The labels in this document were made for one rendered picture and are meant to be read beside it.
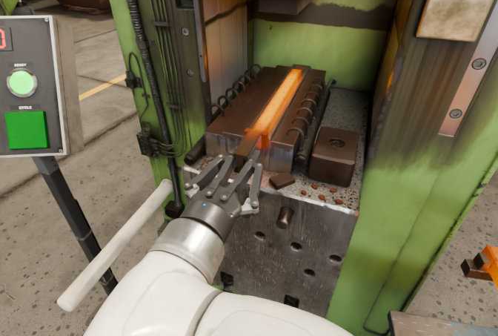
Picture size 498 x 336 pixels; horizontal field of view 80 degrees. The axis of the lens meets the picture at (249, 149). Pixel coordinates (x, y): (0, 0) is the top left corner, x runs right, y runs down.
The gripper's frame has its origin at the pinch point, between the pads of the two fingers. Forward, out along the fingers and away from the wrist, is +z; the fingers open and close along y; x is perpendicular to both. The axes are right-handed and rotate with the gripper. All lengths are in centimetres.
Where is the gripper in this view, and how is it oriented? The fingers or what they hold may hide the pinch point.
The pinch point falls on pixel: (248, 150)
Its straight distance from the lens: 56.5
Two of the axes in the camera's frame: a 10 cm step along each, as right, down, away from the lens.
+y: 9.4, 2.0, -2.8
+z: 3.5, -5.9, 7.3
